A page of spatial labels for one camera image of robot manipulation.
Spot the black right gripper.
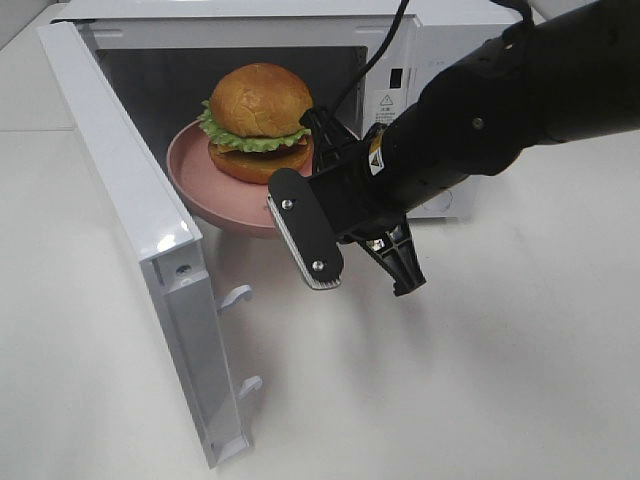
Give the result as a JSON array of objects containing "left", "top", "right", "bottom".
[{"left": 267, "top": 124, "right": 426, "bottom": 296}]

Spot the pink round plate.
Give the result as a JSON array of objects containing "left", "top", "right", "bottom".
[{"left": 166, "top": 119, "right": 361, "bottom": 240}]

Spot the round door release button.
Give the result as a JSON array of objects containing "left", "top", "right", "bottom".
[{"left": 419, "top": 190, "right": 453, "bottom": 214}]

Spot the burger with lettuce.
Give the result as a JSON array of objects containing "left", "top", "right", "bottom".
[{"left": 198, "top": 62, "right": 314, "bottom": 185}]

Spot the white microwave door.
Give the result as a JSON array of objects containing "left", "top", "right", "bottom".
[{"left": 38, "top": 22, "right": 262, "bottom": 466}]

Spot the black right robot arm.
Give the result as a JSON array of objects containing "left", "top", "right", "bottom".
[{"left": 267, "top": 1, "right": 639, "bottom": 296}]

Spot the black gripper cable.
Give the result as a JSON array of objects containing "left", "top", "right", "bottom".
[{"left": 299, "top": 0, "right": 412, "bottom": 171}]

